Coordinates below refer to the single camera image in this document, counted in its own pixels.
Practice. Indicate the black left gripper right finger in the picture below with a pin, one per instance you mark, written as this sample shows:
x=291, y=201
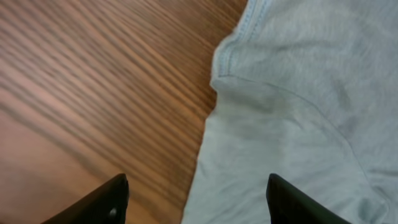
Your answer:
x=289, y=205

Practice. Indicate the light blue polo shirt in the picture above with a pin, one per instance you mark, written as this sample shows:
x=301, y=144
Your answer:
x=306, y=89

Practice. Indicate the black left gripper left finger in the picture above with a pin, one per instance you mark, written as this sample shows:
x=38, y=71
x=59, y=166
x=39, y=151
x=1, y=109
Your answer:
x=105, y=205

